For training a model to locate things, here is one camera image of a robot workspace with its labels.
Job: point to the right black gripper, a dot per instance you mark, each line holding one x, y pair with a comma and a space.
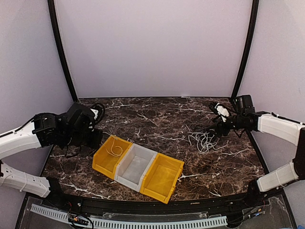
219, 125

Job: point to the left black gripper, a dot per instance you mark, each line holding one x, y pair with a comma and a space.
95, 141

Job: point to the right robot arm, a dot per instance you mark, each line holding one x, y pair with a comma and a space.
246, 118

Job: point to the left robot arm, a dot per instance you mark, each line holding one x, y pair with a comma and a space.
76, 127

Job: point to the left yellow plastic bin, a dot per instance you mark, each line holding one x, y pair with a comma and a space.
109, 155

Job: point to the yellow plastic bin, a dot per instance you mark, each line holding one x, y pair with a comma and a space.
160, 180
109, 155

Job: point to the white translucent plastic bin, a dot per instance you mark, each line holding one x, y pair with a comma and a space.
133, 167

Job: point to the right yellow plastic bin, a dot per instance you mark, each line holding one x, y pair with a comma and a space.
160, 180

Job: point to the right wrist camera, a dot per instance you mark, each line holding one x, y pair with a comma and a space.
220, 111

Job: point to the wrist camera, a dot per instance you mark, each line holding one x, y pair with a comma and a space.
99, 111
220, 111

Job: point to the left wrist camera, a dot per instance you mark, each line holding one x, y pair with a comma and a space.
99, 111

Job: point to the right black frame post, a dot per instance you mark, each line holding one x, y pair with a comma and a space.
247, 47

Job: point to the black frame post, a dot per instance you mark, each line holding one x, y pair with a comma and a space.
247, 47
60, 49

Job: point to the white slotted cable duct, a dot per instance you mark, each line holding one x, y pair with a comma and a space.
123, 221

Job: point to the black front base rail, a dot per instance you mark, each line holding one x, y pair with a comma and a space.
219, 198

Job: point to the left black frame post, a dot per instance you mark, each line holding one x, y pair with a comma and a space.
60, 49

